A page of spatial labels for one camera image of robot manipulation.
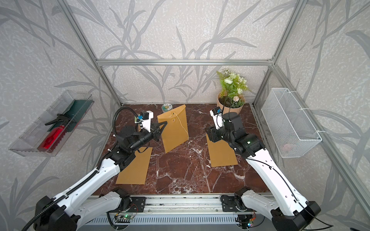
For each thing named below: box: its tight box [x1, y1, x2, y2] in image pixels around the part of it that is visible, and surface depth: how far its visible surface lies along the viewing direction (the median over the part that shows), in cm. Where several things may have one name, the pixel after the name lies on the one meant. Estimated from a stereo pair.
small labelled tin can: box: [161, 103, 173, 113], surface depth 110 cm
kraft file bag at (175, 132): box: [157, 104, 189, 154], surface depth 74 cm
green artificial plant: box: [216, 68, 251, 113], surface depth 98 cm
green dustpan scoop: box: [47, 99, 94, 133], surface depth 69 cm
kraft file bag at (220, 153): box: [206, 133, 238, 168], surface depth 92 cm
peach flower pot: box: [216, 91, 246, 115], surface depth 101 cm
